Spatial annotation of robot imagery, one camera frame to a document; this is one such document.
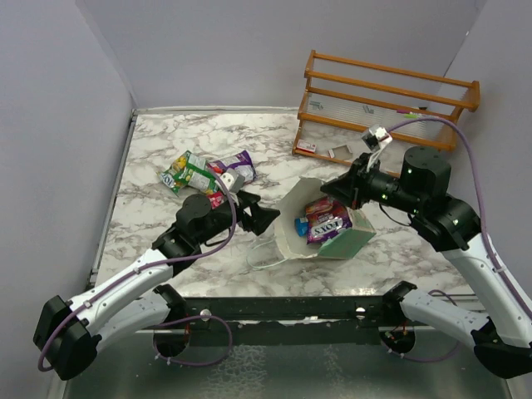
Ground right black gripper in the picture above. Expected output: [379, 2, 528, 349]
[320, 152, 424, 214]

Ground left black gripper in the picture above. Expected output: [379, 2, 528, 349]
[196, 190, 279, 246]

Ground purple Fox's candy packet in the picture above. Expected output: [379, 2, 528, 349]
[307, 205, 352, 244]

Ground green white paper bag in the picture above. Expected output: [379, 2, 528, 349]
[245, 176, 377, 271]

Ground red snack packet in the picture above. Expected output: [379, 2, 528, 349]
[207, 191, 226, 209]

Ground purple snack packet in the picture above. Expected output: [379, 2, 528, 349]
[208, 150, 257, 184]

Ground yellow green snack packet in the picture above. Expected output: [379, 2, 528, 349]
[157, 150, 191, 195]

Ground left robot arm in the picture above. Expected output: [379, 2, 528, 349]
[33, 190, 280, 381]

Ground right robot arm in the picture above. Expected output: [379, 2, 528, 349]
[320, 146, 531, 379]

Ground open white small box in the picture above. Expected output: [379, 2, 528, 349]
[328, 145, 352, 160]

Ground blue small snack packet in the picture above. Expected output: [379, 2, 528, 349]
[294, 217, 309, 237]

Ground red white small box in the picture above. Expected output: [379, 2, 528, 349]
[296, 140, 317, 153]

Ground wooden shelf rack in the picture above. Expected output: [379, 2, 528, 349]
[292, 51, 480, 165]

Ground markers on shelf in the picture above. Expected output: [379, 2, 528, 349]
[396, 110, 423, 119]

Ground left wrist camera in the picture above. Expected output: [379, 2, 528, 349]
[220, 168, 245, 204]

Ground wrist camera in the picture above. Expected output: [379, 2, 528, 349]
[220, 168, 245, 204]
[362, 125, 392, 171]

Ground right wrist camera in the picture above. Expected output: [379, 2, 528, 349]
[362, 125, 392, 171]

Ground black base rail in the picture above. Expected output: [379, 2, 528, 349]
[153, 284, 414, 352]

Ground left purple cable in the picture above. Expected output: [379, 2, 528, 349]
[37, 168, 238, 372]

